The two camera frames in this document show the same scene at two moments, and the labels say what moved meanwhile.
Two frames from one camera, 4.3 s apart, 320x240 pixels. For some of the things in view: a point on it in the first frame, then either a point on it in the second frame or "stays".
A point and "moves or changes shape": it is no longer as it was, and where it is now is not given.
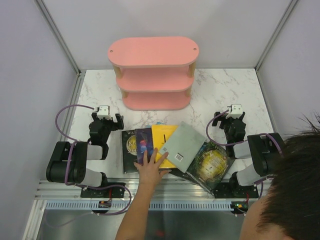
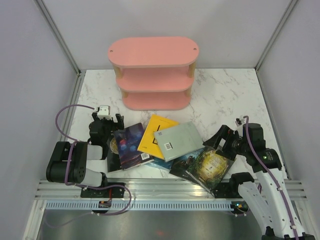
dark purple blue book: (144, 141) → (128, 139)
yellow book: (160, 133) → (148, 144)
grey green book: (183, 146) moves or changes shape
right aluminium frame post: (276, 34) stays
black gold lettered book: (129, 151) → (114, 163)
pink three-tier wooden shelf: (154, 73) stays
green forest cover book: (211, 165) stays
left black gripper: (114, 125) stays
